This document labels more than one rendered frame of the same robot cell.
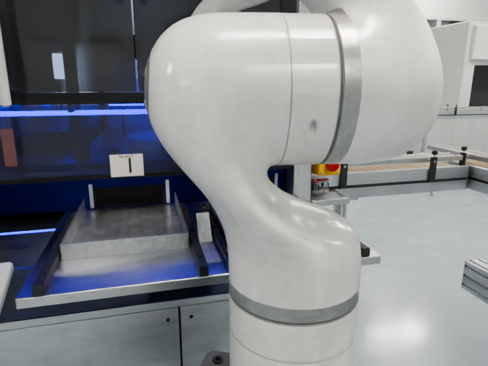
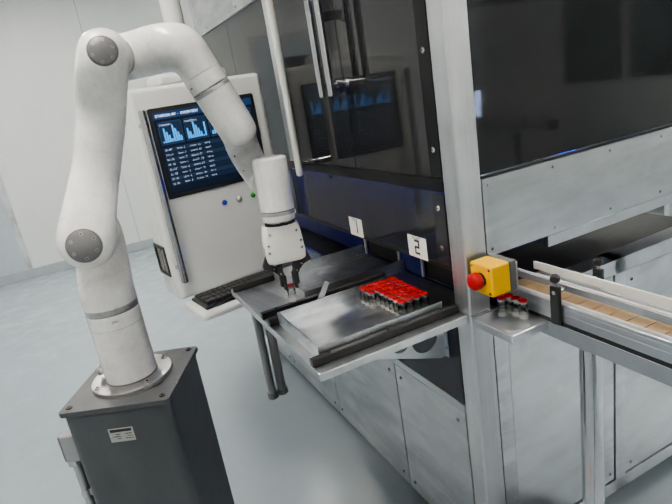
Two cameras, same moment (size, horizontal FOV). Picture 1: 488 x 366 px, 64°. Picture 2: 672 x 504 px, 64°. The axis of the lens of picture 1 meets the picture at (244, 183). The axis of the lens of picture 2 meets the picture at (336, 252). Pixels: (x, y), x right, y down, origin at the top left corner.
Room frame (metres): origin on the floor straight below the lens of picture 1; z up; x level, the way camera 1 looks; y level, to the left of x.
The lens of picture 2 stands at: (0.67, -1.31, 1.46)
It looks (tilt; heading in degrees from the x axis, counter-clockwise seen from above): 17 degrees down; 80
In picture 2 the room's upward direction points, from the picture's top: 9 degrees counter-clockwise
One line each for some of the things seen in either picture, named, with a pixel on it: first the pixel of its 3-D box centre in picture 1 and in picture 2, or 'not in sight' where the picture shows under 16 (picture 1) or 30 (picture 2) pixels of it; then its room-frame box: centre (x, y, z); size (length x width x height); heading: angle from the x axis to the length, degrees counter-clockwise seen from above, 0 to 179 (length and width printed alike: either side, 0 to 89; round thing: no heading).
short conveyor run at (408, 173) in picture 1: (378, 171); (654, 324); (1.40, -0.49, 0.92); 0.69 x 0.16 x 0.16; 104
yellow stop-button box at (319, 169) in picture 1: (324, 161); (492, 275); (1.19, -0.25, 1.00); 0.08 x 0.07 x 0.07; 14
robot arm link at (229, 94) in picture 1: (259, 163); (99, 256); (0.33, -0.01, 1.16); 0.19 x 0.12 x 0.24; 96
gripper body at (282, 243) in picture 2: not in sight; (282, 239); (0.76, -0.01, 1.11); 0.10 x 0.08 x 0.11; 7
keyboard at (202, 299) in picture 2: not in sight; (249, 283); (0.65, 0.59, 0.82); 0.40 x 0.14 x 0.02; 24
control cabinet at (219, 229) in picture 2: not in sight; (209, 179); (0.58, 0.79, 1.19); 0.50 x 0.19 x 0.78; 24
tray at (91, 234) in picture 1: (129, 219); (337, 270); (0.93, 0.29, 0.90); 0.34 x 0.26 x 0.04; 14
